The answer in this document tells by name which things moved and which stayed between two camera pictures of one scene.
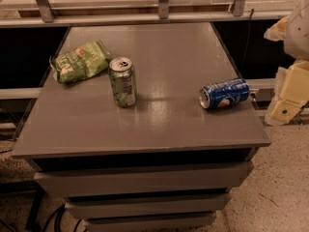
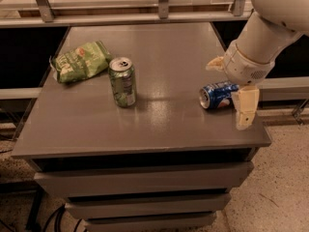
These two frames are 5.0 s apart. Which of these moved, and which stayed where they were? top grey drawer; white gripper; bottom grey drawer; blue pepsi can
Moved: white gripper
Stayed: blue pepsi can; top grey drawer; bottom grey drawer
